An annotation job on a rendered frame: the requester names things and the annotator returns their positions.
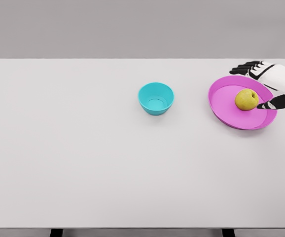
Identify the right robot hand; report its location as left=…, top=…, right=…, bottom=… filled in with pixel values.
left=229, top=60, right=285, bottom=110

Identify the pink plate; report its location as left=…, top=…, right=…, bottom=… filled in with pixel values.
left=208, top=75, right=278, bottom=130

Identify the blue bowl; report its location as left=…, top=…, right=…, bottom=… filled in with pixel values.
left=138, top=82, right=175, bottom=116

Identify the yellow-green apple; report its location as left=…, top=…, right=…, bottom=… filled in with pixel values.
left=235, top=88, right=260, bottom=112

